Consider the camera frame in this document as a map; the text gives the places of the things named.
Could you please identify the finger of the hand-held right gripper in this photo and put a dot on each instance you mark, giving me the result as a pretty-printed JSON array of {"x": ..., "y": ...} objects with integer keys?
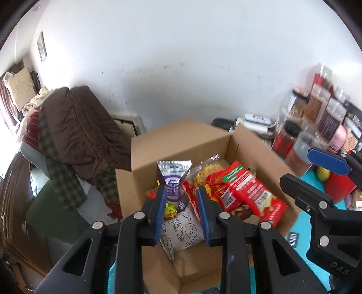
[
  {"x": 305, "y": 192},
  {"x": 328, "y": 161}
]

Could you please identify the grey chair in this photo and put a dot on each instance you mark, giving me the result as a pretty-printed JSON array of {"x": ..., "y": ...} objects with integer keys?
[{"x": 34, "y": 158}]

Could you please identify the yellow green lemon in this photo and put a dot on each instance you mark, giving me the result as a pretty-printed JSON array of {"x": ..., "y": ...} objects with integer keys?
[{"x": 322, "y": 173}]

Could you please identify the white framed panel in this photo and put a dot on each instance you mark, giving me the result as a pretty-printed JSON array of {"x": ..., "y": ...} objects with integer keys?
[{"x": 130, "y": 124}]

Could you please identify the brown quilted jacket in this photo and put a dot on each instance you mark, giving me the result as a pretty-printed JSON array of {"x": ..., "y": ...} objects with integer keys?
[{"x": 82, "y": 135}]

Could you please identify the yellow green lollipop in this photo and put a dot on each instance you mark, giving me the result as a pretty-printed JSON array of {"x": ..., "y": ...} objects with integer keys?
[{"x": 169, "y": 210}]

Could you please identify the framed wall picture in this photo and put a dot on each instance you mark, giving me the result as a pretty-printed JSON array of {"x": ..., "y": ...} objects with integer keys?
[{"x": 41, "y": 46}]

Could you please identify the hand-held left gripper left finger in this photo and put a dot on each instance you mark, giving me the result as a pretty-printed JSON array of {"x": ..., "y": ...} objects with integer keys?
[{"x": 159, "y": 217}]

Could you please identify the cream clothes pile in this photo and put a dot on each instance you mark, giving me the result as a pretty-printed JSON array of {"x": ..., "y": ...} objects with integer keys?
[{"x": 36, "y": 99}]

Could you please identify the yellow noodle snack bag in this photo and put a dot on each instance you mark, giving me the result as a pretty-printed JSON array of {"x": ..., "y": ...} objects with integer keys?
[{"x": 206, "y": 169}]

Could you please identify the pink bottle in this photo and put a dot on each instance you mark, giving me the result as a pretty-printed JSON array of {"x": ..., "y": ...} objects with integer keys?
[{"x": 338, "y": 138}]

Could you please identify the white patterned snack bag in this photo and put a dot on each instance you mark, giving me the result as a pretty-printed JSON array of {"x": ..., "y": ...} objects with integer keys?
[{"x": 183, "y": 234}]

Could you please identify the cluster of clear plastic jars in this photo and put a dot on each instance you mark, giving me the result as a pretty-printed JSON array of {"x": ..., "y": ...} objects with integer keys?
[{"x": 314, "y": 107}]

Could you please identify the long red green-band packet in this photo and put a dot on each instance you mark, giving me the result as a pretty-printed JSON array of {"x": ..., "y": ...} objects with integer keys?
[{"x": 249, "y": 195}]

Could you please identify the red striped garment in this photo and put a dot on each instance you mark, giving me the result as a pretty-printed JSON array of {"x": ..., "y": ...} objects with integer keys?
[{"x": 31, "y": 130}]

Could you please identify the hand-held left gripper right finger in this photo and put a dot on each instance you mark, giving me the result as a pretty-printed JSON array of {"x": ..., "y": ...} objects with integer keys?
[{"x": 204, "y": 217}]

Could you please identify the purple silver snack packet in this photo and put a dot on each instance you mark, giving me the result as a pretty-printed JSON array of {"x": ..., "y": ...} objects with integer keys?
[{"x": 172, "y": 183}]

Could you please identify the cream padded board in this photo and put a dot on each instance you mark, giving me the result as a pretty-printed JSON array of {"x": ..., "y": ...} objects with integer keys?
[{"x": 19, "y": 84}]

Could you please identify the brown curtain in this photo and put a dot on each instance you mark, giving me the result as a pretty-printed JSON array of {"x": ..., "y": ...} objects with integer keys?
[{"x": 7, "y": 104}]

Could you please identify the cardboard box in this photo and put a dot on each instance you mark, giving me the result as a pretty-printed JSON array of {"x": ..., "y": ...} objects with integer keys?
[{"x": 183, "y": 141}]

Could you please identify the stack of flattened cardboard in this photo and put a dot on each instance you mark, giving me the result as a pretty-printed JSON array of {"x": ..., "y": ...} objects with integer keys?
[{"x": 17, "y": 212}]

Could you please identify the red plastic bottle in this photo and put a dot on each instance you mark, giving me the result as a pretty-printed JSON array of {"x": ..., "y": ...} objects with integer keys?
[{"x": 339, "y": 183}]

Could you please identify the pile of papers and books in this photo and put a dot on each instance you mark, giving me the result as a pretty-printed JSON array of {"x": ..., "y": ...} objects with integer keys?
[{"x": 254, "y": 130}]

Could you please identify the black stand-up pouch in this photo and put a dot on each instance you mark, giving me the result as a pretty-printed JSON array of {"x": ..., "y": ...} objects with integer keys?
[{"x": 353, "y": 121}]

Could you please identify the brown chocolate packet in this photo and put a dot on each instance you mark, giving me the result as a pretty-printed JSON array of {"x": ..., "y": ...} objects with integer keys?
[{"x": 243, "y": 213}]

